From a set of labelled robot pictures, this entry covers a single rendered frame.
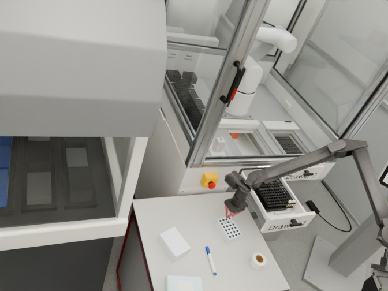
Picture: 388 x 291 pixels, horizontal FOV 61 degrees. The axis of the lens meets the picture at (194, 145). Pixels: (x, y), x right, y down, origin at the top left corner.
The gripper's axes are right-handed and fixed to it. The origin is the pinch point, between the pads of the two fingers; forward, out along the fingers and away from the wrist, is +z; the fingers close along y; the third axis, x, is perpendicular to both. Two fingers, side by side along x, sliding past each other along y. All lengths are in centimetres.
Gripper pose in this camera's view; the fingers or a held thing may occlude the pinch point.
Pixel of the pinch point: (229, 215)
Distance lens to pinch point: 161.6
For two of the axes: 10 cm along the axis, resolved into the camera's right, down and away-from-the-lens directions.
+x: 4.8, 6.5, -5.9
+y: -8.3, 1.2, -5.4
